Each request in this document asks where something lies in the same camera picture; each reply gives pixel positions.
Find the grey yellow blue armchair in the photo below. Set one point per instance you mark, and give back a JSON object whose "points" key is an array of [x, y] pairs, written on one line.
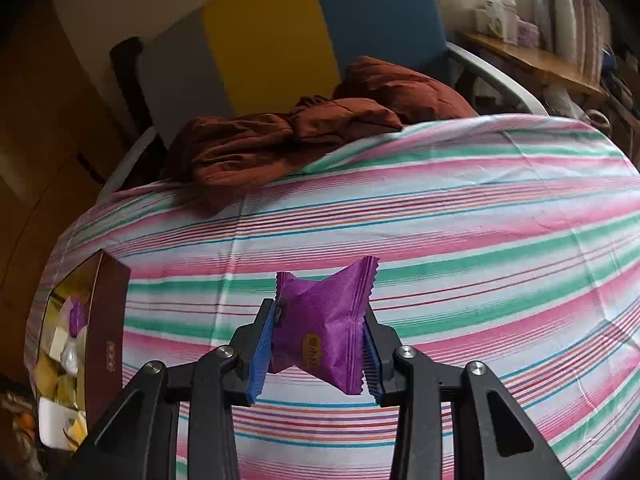
{"points": [[270, 35]]}

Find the black rolled mat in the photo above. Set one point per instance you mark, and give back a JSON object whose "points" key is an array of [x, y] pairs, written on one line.
{"points": [[127, 75]]}

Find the white plastic-wrapped bun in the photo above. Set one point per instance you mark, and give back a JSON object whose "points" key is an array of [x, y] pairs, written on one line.
{"points": [[71, 356]]}

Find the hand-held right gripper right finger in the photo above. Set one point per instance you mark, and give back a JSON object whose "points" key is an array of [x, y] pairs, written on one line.
{"points": [[372, 365]]}

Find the wooden wardrobe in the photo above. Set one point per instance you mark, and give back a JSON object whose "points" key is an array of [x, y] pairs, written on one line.
{"points": [[45, 160]]}

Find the red tin box gold interior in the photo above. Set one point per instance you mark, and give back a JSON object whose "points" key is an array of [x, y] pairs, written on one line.
{"points": [[107, 320]]}

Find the beige patterned curtain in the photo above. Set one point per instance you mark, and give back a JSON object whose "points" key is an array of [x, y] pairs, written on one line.
{"points": [[570, 20]]}

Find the blue mug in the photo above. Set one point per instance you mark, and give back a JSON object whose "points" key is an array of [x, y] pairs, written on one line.
{"points": [[607, 60]]}

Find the dark red cloth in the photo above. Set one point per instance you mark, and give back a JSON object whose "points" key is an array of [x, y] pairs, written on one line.
{"points": [[280, 150]]}

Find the wooden side desk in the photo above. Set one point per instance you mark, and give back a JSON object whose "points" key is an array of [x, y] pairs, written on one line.
{"points": [[540, 62]]}

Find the purple candy packet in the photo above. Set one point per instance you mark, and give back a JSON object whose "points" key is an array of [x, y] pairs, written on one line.
{"points": [[77, 317], [320, 330]]}

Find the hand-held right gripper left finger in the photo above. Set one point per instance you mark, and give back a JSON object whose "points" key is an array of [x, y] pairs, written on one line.
{"points": [[265, 355]]}

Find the white box round print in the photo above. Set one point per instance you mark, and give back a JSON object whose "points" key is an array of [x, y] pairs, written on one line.
{"points": [[495, 25]]}

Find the small purple box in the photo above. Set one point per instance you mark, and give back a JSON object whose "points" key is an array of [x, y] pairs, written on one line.
{"points": [[528, 34]]}

